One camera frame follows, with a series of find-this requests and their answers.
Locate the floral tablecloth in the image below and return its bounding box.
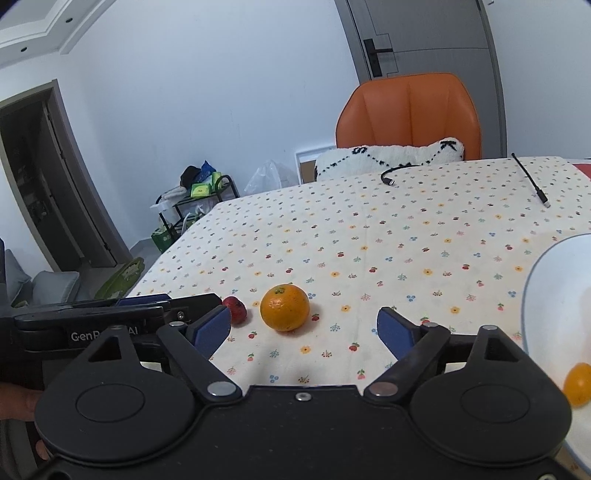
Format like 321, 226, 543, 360
124, 156, 591, 480

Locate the grey door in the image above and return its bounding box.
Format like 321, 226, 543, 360
335, 0, 504, 158

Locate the large orange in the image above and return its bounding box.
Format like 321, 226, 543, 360
260, 284, 310, 332

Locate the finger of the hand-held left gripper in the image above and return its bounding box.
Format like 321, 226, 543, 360
163, 292, 223, 326
115, 294, 171, 309

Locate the orange chair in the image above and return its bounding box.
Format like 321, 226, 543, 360
335, 72, 482, 161

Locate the white framed board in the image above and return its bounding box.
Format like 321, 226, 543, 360
294, 148, 338, 185

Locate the green cushion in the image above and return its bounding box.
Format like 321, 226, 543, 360
95, 257, 145, 301

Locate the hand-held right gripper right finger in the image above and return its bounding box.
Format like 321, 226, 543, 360
364, 306, 543, 407

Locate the green bag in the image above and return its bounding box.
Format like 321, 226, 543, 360
151, 225, 175, 252

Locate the dark doorway frame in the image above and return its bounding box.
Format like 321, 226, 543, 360
0, 79, 132, 273

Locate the straight black cable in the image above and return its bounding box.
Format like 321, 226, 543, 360
512, 153, 551, 208

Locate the person's left hand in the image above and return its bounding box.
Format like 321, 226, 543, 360
0, 382, 51, 462

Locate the white pillow black pattern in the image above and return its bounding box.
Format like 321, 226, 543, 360
314, 137, 465, 182

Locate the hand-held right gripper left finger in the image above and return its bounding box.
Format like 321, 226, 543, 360
69, 305, 243, 406

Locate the grey cushion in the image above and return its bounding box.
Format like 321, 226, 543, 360
0, 240, 80, 308

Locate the small orange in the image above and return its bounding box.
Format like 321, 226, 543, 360
563, 363, 591, 408

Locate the small red fruit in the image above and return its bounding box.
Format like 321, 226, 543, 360
222, 296, 248, 325

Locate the curled black cable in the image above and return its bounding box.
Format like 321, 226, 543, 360
381, 164, 423, 186

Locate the white plate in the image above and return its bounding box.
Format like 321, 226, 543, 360
521, 233, 591, 468

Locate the translucent plastic bag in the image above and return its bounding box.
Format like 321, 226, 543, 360
243, 159, 298, 195

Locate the black door handle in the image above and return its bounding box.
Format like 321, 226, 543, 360
363, 39, 393, 77

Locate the black shelf cart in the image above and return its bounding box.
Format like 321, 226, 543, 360
150, 173, 241, 252

